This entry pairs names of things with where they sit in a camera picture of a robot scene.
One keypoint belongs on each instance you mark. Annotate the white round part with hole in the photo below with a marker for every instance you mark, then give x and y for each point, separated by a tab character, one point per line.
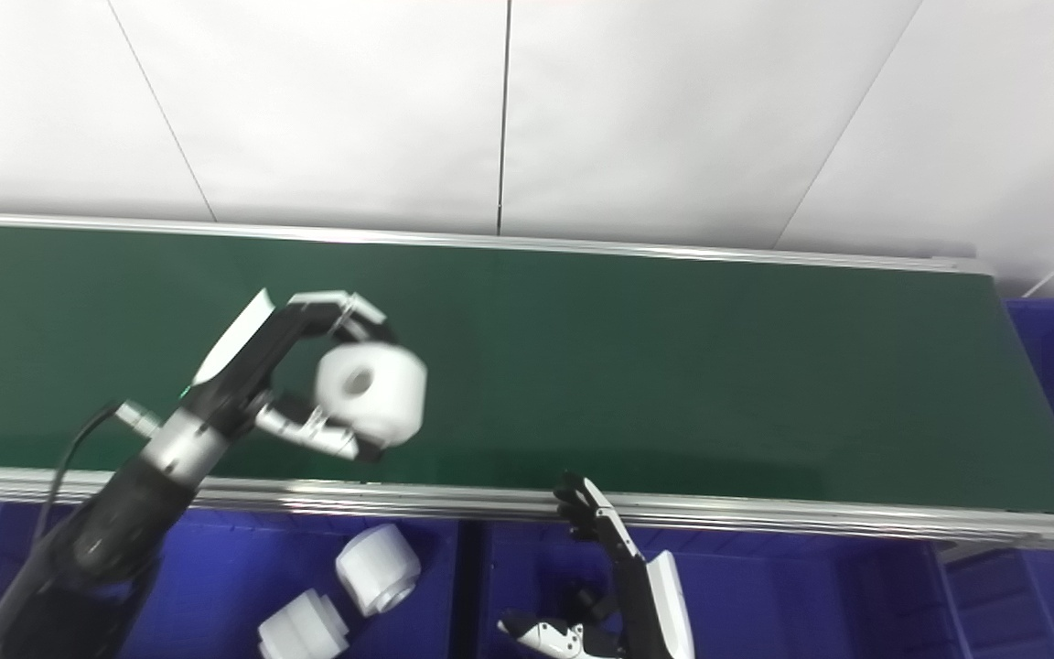
376	394

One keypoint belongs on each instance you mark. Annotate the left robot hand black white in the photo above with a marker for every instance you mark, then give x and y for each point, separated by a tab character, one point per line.
239	384

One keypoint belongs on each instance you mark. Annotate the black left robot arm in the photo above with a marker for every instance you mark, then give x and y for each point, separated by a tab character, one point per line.
97	549

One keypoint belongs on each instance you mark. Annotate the white cylindrical part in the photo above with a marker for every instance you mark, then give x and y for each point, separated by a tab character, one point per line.
379	567
303	630

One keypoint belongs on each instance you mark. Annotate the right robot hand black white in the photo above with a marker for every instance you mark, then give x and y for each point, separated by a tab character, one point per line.
650	613

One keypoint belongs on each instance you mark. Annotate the green conveyor belt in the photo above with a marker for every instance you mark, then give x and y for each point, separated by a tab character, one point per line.
765	514
673	384

